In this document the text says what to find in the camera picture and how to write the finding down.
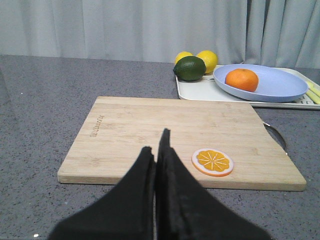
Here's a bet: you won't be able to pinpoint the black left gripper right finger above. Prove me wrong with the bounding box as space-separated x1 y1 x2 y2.
155 128 272 240

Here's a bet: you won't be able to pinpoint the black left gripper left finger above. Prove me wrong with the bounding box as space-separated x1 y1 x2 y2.
48 147 156 240

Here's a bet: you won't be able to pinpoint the whole orange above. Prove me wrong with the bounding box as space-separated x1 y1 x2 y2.
225 68 259 92

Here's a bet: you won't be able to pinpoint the light blue plate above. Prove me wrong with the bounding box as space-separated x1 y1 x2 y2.
213 64 309 103

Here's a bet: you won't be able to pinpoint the white tray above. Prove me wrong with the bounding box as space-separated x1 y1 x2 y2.
175 67 320 110

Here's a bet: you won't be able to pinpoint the orange slice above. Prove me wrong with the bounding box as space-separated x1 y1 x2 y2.
191 148 234 177

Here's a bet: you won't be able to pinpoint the bamboo cutting board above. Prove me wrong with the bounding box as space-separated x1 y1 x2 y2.
57 96 307 191

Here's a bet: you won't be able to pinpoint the green lime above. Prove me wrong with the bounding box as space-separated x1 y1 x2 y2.
173 56 206 82

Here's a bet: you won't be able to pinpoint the yellow lemon right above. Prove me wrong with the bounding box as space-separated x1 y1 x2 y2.
196 50 218 75

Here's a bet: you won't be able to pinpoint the yellow lemon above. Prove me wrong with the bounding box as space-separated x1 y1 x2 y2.
174 51 193 65
196 50 218 75

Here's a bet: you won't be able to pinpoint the yellow lemon left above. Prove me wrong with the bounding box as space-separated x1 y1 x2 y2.
174 51 193 65

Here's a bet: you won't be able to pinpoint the pale yellow fruit slices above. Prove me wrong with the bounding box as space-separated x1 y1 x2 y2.
306 81 320 105

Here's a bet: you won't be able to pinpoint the grey curtain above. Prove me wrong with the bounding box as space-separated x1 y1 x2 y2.
0 0 320 69

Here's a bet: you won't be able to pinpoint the metal cutting board handle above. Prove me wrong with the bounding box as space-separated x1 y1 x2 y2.
263 122 288 155

